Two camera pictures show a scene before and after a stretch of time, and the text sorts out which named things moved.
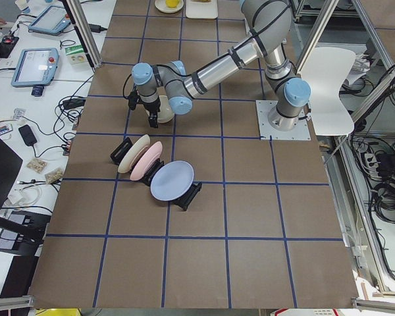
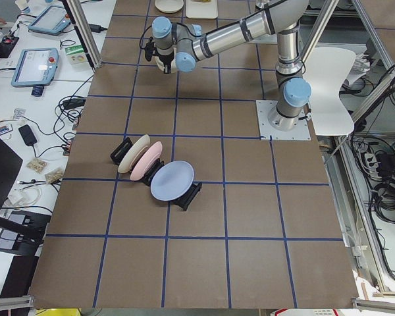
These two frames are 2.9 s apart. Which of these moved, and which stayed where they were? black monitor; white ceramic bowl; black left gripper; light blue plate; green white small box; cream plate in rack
Moved: white ceramic bowl; black left gripper
Stayed: cream plate in rack; black monitor; green white small box; light blue plate
